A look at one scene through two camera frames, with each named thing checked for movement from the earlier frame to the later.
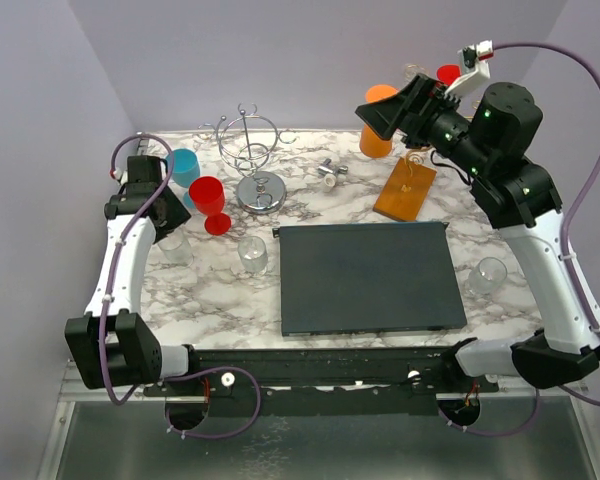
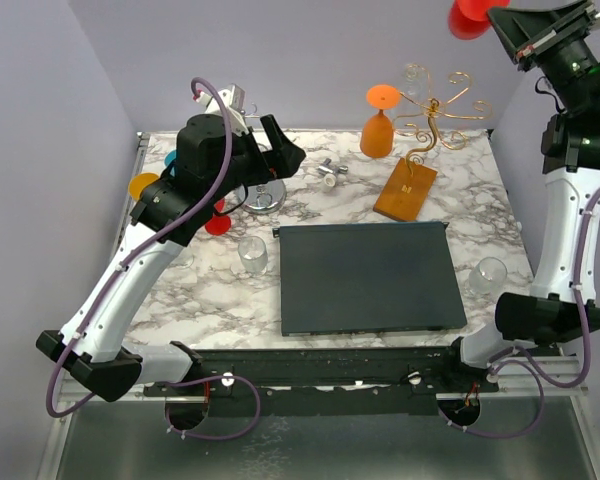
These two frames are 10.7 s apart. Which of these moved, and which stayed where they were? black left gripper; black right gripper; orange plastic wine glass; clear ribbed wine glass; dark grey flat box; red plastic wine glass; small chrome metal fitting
Moved: red plastic wine glass; black right gripper; black left gripper
Stayed: clear ribbed wine glass; small chrome metal fitting; dark grey flat box; orange plastic wine glass
